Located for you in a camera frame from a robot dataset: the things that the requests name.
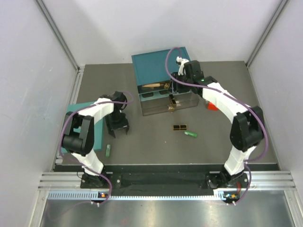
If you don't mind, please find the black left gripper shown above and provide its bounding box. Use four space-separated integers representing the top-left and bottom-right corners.
105 111 129 137

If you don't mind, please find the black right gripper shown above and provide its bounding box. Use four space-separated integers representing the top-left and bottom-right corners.
168 72 193 95

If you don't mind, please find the dark green mascara tube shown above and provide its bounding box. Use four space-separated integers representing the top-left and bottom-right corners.
105 144 111 157

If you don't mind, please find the clear acrylic drawer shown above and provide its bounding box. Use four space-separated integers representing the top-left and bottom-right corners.
140 92 199 116
139 90 170 102

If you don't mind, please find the black gold lipstick horizontal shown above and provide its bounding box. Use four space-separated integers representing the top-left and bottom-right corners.
173 124 187 131

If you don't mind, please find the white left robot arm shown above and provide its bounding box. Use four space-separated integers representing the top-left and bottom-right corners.
59 91 130 188

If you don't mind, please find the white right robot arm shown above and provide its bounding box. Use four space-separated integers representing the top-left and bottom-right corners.
171 56 264 189

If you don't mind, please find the teal flat lid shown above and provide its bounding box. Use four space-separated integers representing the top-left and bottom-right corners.
67 102 104 152

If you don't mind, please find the orange red cube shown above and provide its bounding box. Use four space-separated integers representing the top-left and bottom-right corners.
206 102 219 111

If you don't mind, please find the teal drawer organizer box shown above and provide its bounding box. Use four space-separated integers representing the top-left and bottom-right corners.
132 47 190 95

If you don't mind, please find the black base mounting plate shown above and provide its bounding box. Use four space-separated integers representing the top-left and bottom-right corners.
80 172 248 190

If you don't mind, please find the bright green mascara tube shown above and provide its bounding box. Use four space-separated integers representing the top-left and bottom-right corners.
184 131 197 138

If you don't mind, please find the aluminium frame rail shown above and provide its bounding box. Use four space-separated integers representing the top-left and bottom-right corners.
38 171 295 202

